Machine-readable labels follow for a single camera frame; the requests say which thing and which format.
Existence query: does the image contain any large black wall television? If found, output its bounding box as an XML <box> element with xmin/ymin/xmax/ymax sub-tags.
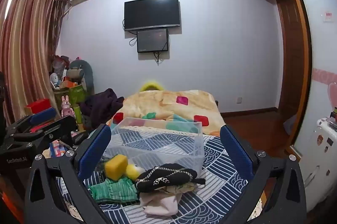
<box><xmin>124</xmin><ymin>0</ymin><xmax>181</xmax><ymax>32</ymax></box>

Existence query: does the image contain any blue patterned bed sheet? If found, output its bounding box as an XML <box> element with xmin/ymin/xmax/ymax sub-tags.
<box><xmin>56</xmin><ymin>131</ymin><xmax>264</xmax><ymax>224</ymax></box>

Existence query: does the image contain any grey plush toy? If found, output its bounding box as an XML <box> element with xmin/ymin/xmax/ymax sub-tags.
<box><xmin>66</xmin><ymin>59</ymin><xmax>95</xmax><ymax>94</ymax></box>

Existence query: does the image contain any red box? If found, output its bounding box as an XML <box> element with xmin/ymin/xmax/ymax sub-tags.
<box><xmin>24</xmin><ymin>98</ymin><xmax>52</xmax><ymax>115</ymax></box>

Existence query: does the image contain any green cardboard box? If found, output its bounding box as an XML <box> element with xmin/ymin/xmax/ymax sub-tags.
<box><xmin>68</xmin><ymin>84</ymin><xmax>87</xmax><ymax>109</ymax></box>

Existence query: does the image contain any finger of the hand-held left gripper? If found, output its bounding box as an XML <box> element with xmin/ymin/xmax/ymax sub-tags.
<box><xmin>4</xmin><ymin>107</ymin><xmax>57</xmax><ymax>135</ymax></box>
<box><xmin>13</xmin><ymin>115</ymin><xmax>78</xmax><ymax>145</ymax></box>

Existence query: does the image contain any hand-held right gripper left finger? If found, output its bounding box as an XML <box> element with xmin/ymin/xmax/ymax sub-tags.
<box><xmin>24</xmin><ymin>124</ymin><xmax>117</xmax><ymax>224</ymax></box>

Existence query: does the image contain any wooden wardrobe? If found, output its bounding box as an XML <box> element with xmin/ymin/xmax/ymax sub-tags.
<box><xmin>236</xmin><ymin>0</ymin><xmax>314</xmax><ymax>159</ymax></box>

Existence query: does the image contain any green knitted cloth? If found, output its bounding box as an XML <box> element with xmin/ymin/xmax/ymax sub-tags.
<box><xmin>88</xmin><ymin>177</ymin><xmax>140</xmax><ymax>205</ymax></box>

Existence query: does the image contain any small black wall monitor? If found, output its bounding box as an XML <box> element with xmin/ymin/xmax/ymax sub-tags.
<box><xmin>136</xmin><ymin>28</ymin><xmax>169</xmax><ymax>53</ymax></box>

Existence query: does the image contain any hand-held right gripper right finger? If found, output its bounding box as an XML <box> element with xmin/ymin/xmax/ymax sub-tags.
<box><xmin>220</xmin><ymin>125</ymin><xmax>307</xmax><ymax>224</ymax></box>

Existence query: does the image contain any clear plastic storage box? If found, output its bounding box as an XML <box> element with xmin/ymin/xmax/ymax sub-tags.
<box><xmin>101</xmin><ymin>117</ymin><xmax>205</xmax><ymax>172</ymax></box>

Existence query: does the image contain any blue patterned packet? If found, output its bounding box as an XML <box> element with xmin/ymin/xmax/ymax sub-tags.
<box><xmin>49</xmin><ymin>140</ymin><xmax>72</xmax><ymax>159</ymax></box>

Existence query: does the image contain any pink rabbit toy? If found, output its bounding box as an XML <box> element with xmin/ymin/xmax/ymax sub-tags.
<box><xmin>61</xmin><ymin>95</ymin><xmax>75</xmax><ymax>117</ymax></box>

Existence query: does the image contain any pale pink cloth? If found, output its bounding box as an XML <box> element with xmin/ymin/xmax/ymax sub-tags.
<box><xmin>139</xmin><ymin>184</ymin><xmax>194</xmax><ymax>216</ymax></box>

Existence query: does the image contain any black knitted glove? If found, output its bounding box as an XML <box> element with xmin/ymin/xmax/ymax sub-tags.
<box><xmin>134</xmin><ymin>163</ymin><xmax>206</xmax><ymax>193</ymax></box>

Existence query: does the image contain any dark purple garment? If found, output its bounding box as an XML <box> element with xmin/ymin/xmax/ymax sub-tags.
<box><xmin>80</xmin><ymin>88</ymin><xmax>125</xmax><ymax>130</ymax></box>

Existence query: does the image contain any white refrigerator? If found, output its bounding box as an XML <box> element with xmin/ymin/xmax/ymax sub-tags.
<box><xmin>302</xmin><ymin>115</ymin><xmax>337</xmax><ymax>196</ymax></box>

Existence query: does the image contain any green bottle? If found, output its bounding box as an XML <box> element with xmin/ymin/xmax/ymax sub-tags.
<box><xmin>73</xmin><ymin>105</ymin><xmax>84</xmax><ymax>125</ymax></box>

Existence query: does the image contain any striped red curtain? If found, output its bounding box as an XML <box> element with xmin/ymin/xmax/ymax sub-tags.
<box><xmin>0</xmin><ymin>0</ymin><xmax>67</xmax><ymax>125</ymax></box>

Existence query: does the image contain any yellow sponge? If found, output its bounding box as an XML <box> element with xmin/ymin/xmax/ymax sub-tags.
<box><xmin>105</xmin><ymin>154</ymin><xmax>129</xmax><ymax>179</ymax></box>

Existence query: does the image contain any yellow plush toy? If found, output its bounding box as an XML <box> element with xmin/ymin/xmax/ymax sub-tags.
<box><xmin>126</xmin><ymin>163</ymin><xmax>146</xmax><ymax>180</ymax></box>

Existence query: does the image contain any orange patchwork blanket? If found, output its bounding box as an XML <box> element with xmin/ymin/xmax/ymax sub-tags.
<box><xmin>106</xmin><ymin>89</ymin><xmax>227</xmax><ymax>136</ymax></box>

